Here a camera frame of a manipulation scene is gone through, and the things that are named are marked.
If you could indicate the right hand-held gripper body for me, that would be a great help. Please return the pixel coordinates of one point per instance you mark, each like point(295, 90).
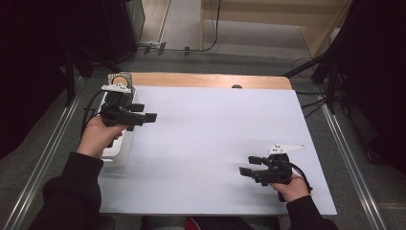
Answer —
point(277, 171)

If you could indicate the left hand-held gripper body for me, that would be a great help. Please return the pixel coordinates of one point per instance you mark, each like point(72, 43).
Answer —
point(119, 110)

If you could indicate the patterned phone case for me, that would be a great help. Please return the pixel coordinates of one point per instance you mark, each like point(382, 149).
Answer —
point(127, 75)

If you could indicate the white plastic bin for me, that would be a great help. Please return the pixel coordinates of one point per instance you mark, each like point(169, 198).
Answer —
point(126, 150)

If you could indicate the person's right hand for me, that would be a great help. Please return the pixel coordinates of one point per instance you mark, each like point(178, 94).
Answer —
point(292, 190)

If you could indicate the person's left hand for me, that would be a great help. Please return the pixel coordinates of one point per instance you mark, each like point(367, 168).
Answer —
point(95, 135)

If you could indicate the wooden table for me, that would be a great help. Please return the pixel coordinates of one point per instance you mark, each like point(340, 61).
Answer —
point(191, 80)

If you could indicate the black stand legs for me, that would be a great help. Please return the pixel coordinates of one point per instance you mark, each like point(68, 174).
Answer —
point(303, 67)
point(70, 83)

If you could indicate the person's legs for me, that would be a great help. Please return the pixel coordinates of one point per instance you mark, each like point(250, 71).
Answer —
point(223, 223)

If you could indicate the dark table grommet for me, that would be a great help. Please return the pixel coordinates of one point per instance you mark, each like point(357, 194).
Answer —
point(236, 86)

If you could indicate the black cabinet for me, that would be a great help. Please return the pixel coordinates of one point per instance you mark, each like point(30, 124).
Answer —
point(124, 25)

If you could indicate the black curtain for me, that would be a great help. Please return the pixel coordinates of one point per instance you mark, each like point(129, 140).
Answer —
point(32, 64)
point(376, 80)

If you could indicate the light wooden furniture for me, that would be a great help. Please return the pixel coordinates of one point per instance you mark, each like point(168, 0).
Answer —
point(271, 12)

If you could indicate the aluminium floor rail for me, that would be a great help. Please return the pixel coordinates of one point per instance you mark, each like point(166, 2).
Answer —
point(45, 159)
point(350, 159)

